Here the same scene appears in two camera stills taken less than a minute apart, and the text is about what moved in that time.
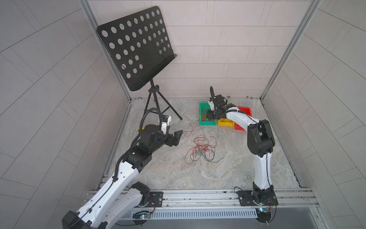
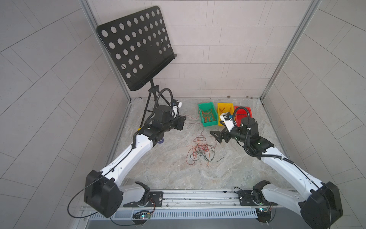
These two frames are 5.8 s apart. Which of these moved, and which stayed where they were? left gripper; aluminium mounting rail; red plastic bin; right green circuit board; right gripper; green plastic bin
Moved: left gripper; right gripper
Stayed: green plastic bin; red plastic bin; right green circuit board; aluminium mounting rail
